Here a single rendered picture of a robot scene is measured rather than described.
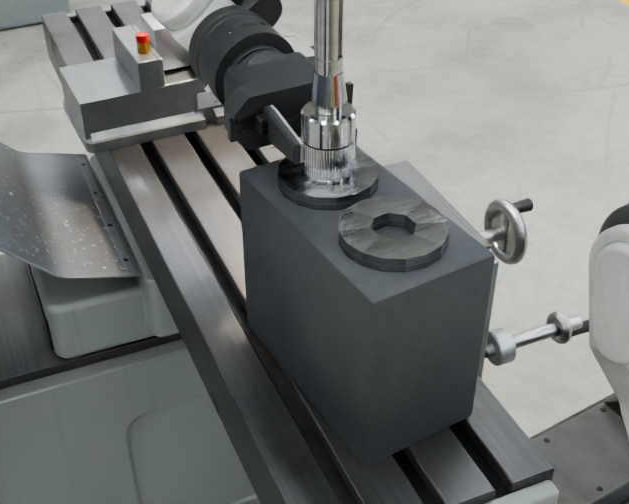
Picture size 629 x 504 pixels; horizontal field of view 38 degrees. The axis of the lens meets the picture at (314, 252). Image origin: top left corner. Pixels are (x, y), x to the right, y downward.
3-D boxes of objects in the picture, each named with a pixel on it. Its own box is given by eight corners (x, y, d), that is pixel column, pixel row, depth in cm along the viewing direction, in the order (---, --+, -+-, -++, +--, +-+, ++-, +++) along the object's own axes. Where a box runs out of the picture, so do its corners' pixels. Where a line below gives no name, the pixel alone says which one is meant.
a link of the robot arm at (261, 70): (229, 83, 79) (177, 26, 87) (232, 176, 85) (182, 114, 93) (356, 54, 84) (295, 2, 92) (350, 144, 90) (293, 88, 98)
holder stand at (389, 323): (344, 287, 100) (349, 124, 88) (474, 416, 85) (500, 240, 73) (246, 325, 95) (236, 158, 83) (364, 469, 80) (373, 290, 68)
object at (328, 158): (365, 169, 82) (367, 119, 79) (329, 190, 79) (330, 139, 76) (325, 151, 84) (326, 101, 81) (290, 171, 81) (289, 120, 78)
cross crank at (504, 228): (504, 235, 169) (512, 180, 162) (541, 271, 161) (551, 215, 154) (427, 256, 164) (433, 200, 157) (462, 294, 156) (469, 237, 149)
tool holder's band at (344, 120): (367, 119, 79) (367, 108, 78) (330, 139, 76) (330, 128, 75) (326, 101, 81) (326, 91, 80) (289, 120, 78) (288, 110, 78)
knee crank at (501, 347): (578, 319, 164) (584, 293, 161) (599, 340, 160) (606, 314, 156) (472, 353, 157) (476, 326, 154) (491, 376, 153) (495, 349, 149)
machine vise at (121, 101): (283, 62, 145) (281, -6, 139) (324, 102, 135) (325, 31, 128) (62, 107, 133) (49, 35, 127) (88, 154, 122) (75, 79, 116)
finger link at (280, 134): (302, 168, 80) (271, 133, 84) (303, 137, 78) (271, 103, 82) (286, 173, 80) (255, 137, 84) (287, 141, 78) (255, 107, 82)
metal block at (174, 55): (180, 48, 131) (176, 7, 128) (194, 64, 127) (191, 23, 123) (145, 55, 130) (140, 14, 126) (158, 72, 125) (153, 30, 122)
